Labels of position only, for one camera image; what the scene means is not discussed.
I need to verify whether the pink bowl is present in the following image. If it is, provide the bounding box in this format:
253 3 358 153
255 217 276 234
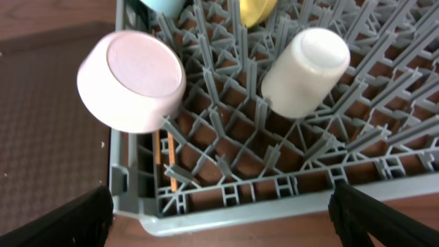
77 30 187 134

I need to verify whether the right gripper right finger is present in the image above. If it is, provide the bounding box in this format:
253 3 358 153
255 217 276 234
329 183 438 247

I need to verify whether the yellow round plate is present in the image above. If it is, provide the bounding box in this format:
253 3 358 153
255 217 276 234
239 0 278 27

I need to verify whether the light blue bowl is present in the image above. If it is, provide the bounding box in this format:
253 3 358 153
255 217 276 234
140 0 186 18

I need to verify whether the white green cup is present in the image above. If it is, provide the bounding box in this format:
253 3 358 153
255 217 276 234
261 27 351 119

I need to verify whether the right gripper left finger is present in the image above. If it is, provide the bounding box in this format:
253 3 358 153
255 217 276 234
1 186 113 246

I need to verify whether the grey plastic dishwasher rack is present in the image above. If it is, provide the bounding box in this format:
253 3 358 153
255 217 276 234
109 0 438 236

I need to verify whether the wooden chopstick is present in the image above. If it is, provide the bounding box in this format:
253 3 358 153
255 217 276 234
153 130 161 165
167 132 178 192

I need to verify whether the dark brown serving tray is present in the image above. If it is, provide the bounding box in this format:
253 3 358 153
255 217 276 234
1 22 115 233

